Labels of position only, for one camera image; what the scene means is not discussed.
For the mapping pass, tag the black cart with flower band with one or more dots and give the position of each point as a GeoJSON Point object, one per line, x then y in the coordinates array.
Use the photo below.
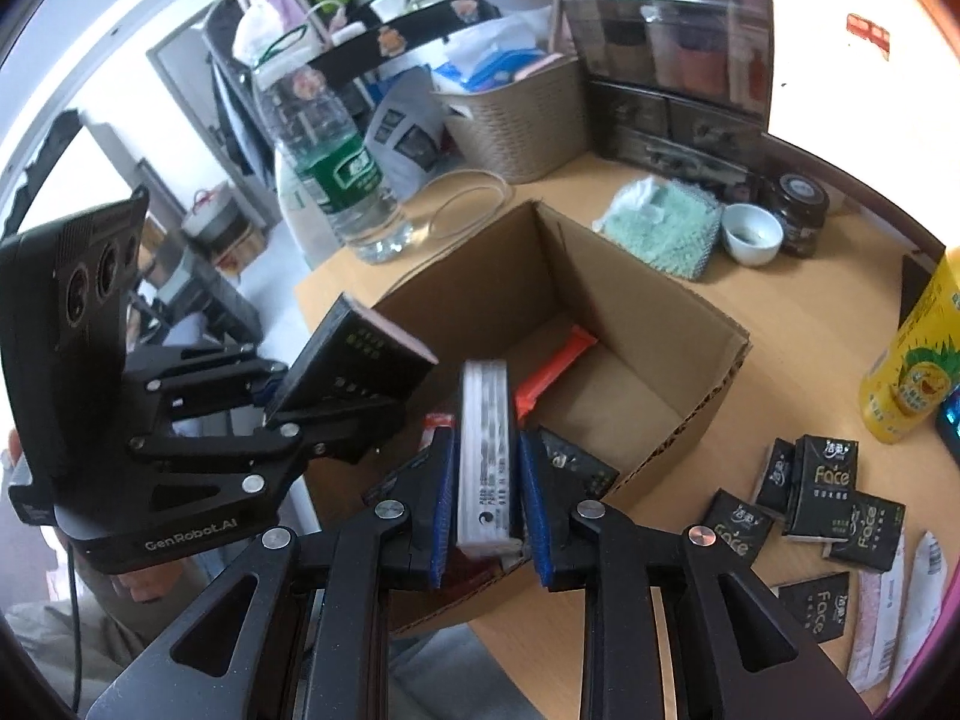
{"type": "Point", "coordinates": [352, 60]}

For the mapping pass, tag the dark glass jar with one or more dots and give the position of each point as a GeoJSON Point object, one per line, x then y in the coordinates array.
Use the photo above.
{"type": "Point", "coordinates": [799, 217]}

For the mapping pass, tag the backlit black keyboard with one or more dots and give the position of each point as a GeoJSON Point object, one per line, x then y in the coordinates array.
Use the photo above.
{"type": "Point", "coordinates": [951, 420]}

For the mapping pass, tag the clear water bottle green label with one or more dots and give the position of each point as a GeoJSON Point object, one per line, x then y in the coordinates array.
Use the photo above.
{"type": "Point", "coordinates": [337, 165]}

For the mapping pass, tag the black pocket tissue pack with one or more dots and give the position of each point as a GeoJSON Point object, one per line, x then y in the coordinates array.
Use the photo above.
{"type": "Point", "coordinates": [352, 360]}
{"type": "Point", "coordinates": [592, 476]}

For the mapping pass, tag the person's left hand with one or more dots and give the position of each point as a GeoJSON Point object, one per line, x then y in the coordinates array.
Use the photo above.
{"type": "Point", "coordinates": [146, 585]}

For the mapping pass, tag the grey cooking pot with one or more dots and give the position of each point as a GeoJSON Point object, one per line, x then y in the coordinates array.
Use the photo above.
{"type": "Point", "coordinates": [214, 221]}

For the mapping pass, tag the pink white long sachet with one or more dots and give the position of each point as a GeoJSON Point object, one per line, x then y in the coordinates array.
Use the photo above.
{"type": "Point", "coordinates": [874, 615]}

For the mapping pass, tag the beige woven plastic basket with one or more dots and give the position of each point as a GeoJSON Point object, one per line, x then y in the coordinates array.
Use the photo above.
{"type": "Point", "coordinates": [517, 127]}

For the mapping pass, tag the brown cardboard box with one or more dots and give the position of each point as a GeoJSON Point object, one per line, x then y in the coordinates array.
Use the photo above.
{"type": "Point", "coordinates": [652, 345]}

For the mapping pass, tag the white packet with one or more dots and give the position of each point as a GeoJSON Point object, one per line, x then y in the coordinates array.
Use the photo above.
{"type": "Point", "coordinates": [487, 465]}

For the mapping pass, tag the small white bowl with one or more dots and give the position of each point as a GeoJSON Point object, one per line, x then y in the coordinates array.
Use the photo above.
{"type": "Point", "coordinates": [750, 240]}

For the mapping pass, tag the yellow pineapple drink can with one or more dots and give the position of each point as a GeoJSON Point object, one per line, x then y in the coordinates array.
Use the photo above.
{"type": "Point", "coordinates": [911, 375]}

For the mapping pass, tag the orange red snack packet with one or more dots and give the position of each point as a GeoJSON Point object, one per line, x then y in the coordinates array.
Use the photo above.
{"type": "Point", "coordinates": [551, 375]}

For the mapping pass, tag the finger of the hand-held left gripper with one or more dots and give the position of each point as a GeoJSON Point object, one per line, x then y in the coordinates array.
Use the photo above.
{"type": "Point", "coordinates": [337, 435]}
{"type": "Point", "coordinates": [202, 382]}

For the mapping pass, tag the pile of black tissue packets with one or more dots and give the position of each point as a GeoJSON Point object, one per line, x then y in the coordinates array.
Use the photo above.
{"type": "Point", "coordinates": [821, 487]}

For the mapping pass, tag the blue white tissue pack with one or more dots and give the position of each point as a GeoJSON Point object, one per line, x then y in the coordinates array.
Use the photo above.
{"type": "Point", "coordinates": [487, 67]}

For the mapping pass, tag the dark acrylic drawer organizer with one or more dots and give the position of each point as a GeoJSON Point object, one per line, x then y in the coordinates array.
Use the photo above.
{"type": "Point", "coordinates": [675, 112]}

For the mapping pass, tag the person's grey trousers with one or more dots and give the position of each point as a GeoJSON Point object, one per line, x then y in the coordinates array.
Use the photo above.
{"type": "Point", "coordinates": [45, 645]}

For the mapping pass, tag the green knitted cloth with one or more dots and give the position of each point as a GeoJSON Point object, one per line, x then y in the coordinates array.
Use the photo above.
{"type": "Point", "coordinates": [667, 232]}

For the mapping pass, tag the red white snack sachet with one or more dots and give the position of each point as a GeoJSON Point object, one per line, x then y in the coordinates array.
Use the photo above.
{"type": "Point", "coordinates": [439, 420]}

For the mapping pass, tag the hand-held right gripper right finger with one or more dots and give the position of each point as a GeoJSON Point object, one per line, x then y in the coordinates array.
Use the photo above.
{"type": "Point", "coordinates": [536, 517]}

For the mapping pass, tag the computer monitor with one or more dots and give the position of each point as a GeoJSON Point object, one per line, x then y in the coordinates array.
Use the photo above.
{"type": "Point", "coordinates": [862, 105]}

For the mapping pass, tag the grey printed plastic bag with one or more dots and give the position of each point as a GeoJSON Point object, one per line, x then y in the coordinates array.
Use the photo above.
{"type": "Point", "coordinates": [405, 127]}

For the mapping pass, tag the white plastic bag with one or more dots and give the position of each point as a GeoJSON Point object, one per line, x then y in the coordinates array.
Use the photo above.
{"type": "Point", "coordinates": [262, 30]}

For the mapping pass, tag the wooden desktop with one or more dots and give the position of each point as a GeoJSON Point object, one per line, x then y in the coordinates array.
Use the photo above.
{"type": "Point", "coordinates": [787, 360]}

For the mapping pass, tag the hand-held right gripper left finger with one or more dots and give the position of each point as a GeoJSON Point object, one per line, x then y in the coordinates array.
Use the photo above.
{"type": "Point", "coordinates": [446, 510]}

